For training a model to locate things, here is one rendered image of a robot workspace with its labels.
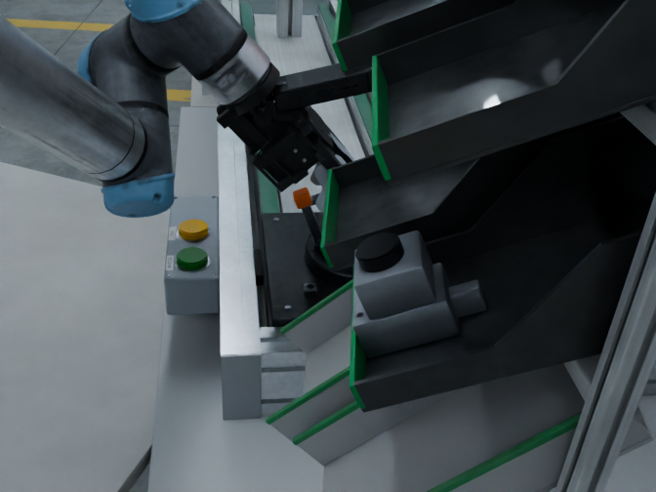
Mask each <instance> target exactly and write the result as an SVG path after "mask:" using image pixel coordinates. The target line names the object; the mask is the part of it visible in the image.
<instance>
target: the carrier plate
mask: <svg viewBox="0 0 656 492"><path fill-rule="evenodd" d="M314 215H315V216H316V219H317V221H318V224H319V225H322V224H323V216H324V213H323V212H314ZM262 233H263V242H264V252H265V262H266V281H267V290H268V300H269V310H270V320H271V327H283V326H285V325H287V324H288V323H290V322H291V321H293V320H294V319H295V318H297V317H298V316H300V315H301V314H303V313H304V312H306V311H307V310H309V309H310V308H312V307H313V306H315V305H316V304H318V303H319V302H321V301H322V300H324V299H325V298H326V297H328V296H329V295H331V294H332V293H334V292H335V291H337V290H338V289H339V288H341V287H338V286H334V285H332V284H329V283H327V282H325V281H323V280H321V279H320V278H318V277H317V276H315V275H314V274H313V273H312V272H311V271H310V270H309V269H308V266H307V264H306V261H305V243H306V239H307V237H308V235H309V234H310V230H309V227H308V223H307V221H306V219H305V216H304V214H303V213H262ZM304 283H316V287H317V297H305V296H304V290H303V288H304Z"/></svg>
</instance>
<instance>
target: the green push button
mask: <svg viewBox="0 0 656 492"><path fill-rule="evenodd" d="M207 263H208V255H207V253H206V252H205V251H204V250H202V249H200V248H197V247H188V248H184V249H182V250H181V251H180V252H179V253H178V254H177V265H178V266H179V267H181V268H183V269H188V270H195V269H200V268H202V267H205V266H206V265H207Z"/></svg>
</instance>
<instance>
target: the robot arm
mask: <svg viewBox="0 0 656 492"><path fill-rule="evenodd" d="M124 2H125V5H126V7H127V8H128V9H129V10H130V11H131V13H130V14H129V15H127V16H126V17H124V18H123V19H122V20H120V21H119V22H117V23H116V24H115V25H113V26H112V27H111V28H109V29H106V30H105V31H103V32H101V33H100V34H98V35H97V36H96V37H95V38H94V40H93V41H92V43H91V44H90V45H88V46H87V47H86V48H85V49H84V50H83V51H82V53H81V54H80V56H79V59H78V63H77V70H78V73H77V72H76V71H74V70H73V69H72V68H70V67H69V66H68V65H66V64H65V63H64V62H62V61H61V60H59V59H58V58H57V57H55V56H54V55H53V54H52V53H50V52H49V51H48V50H46V49H45V48H44V47H42V46H41V45H40V44H38V43H37V42H36V41H34V40H33V39H32V38H30V37H29V36H28V35H26V34H25V33H24V32H23V31H21V30H20V29H19V28H17V27H16V26H15V25H13V24H12V23H11V22H9V21H8V20H6V19H5V18H4V17H2V16H1V15H0V126H1V127H2V128H4V129H6V130H8V131H10V132H12V133H13V134H15V135H17V136H19V137H21V138H23V139H24V140H26V141H28V142H30V143H32V144H34V145H36V146H38V147H40V148H42V149H44V150H45V151H47V152H49V153H51V154H53V155H55V156H56V157H57V158H59V159H61V160H63V161H65V162H66V163H68V164H70V165H72V166H74V167H76V168H77V169H79V170H81V171H83V172H85V173H87V174H88V175H90V176H92V177H94V178H96V179H98V180H100V181H102V188H101V192H102V194H103V203H104V206H105V208H106V210H107V211H108V212H110V213H111V214H113V215H116V216H120V217H126V218H143V217H150V216H155V215H158V214H161V213H163V212H165V211H167V210H168V209H170V207H171V206H172V205H173V203H174V199H175V195H174V177H175V173H173V161H172V149H171V138H170V125H169V112H168V100H167V88H166V76H167V75H168V74H170V73H171V72H173V71H174V70H176V69H178V68H179V67H181V66H182V65H183V66H184V67H185V68H186V70H187V71H188V72H189V73H190V74H191V75H192V76H193V77H194V78H195V79H196V80H197V81H198V82H199V83H200V84H201V85H202V86H203V87H204V88H205V89H206V90H207V91H208V92H209V93H210V94H211V95H212V96H213V97H214V98H215V99H216V100H217V101H218V102H219V103H220V105H219V106H218V107H217V113H218V115H219V116H217V121H218V122H219V123H220V124H221V125H222V126H223V127H224V129H225V128H226V127H229V128H230V129H231V130H232V132H233V133H234V134H235V135H236V136H237V137H238V138H239V139H240V140H241V141H243V142H244V143H245V144H246V145H247V146H248V147H249V154H250V155H251V156H252V163H253V164H254V165H255V166H256V167H257V168H258V169H259V170H260V171H261V172H262V173H263V174H264V175H265V176H266V177H267V178H268V179H269V180H270V181H271V182H272V183H273V184H274V185H275V186H276V187H277V188H278V189H279V190H280V191H281V192H282V191H283V190H285V189H286V188H287V187H289V186H290V185H292V184H297V183H298V182H299V181H301V180H302V179H303V178H304V177H306V176H307V175H308V169H309V168H311V167H312V166H313V165H315V164H316V166H315V168H314V170H313V172H312V174H311V176H310V180H311V182H312V183H313V184H315V185H321V187H322V189H321V191H320V193H319V195H318V197H317V199H316V202H315V205H316V207H317V208H318V210H319V211H321V212H323V213H324V206H325V196H326V187H327V178H328V170H329V169H332V168H335V167H338V166H340V165H343V164H346V163H349V162H351V161H354V158H353V157H352V156H351V155H350V153H349V152H348V151H347V150H346V148H345V146H344V145H343V144H342V143H341V142H340V140H339V139H338V138H337V137H336V136H335V134H334V133H333V132H332V131H331V130H330V128H329V127H328V126H327V125H326V124H325V123H324V121H323V120H322V118H321V117H320V116H319V115H318V113H317V112H316V111H315V110H314V109H312V107H311V105H313V104H318V103H326V102H329V101H334V100H338V99H343V98H347V97H352V96H358V95H361V94H365V93H370V92H372V69H371V67H369V68H366V69H364V70H361V71H358V72H356V73H354V74H351V75H348V76H345V73H344V72H343V71H342V68H341V66H340V64H339V63H336V64H332V65H327V66H323V67H319V68H315V69H311V70H306V71H302V72H297V73H293V74H288V75H284V76H280V72H279V70H278V69H277V68H276V67H275V66H274V65H273V63H272V62H271V61H270V58H269V56H268V55H267V54H266V52H265V51H264V50H263V49H262V48H261V47H260V46H259V45H258V43H257V42H256V41H255V40H254V39H253V38H252V37H251V36H250V34H249V33H248V32H247V31H246V30H245V29H244V28H243V27H242V26H241V25H240V24H239V22H238V21H237V20H236V19H235V18H234V17H233V16H232V14H231V13H230V12H229V11H228V10H227V9H226V8H225V6H224V5H223V4H222V3H221V2H220V1H219V0H124ZM260 149H261V151H260V152H258V153H257V154H255V153H256V152H257V151H259V150H260ZM256 155H257V157H256ZM264 169H266V170H267V171H268V172H269V173H270V175H269V174H268V173H267V172H266V171H265V170H264Z"/></svg>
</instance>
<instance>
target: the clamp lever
mask: <svg viewBox="0 0 656 492"><path fill-rule="evenodd" d="M318 195H319V193H317V194H315V195H313V196H310V193H309V191H308V188H307V187H303V188H300V189H297V190H294V191H293V197H294V201H295V203H296V206H297V208H298V209H302V211H303V214H304V216H305V219H306V221H307V225H308V227H309V230H310V232H311V235H312V237H313V240H314V242H315V243H316V244H317V243H320V242H321V234H322V232H321V229H320V226H319V224H318V221H317V219H316V216H315V215H314V212H313V210H312V207H311V206H312V205H315V202H316V199H317V197H318Z"/></svg>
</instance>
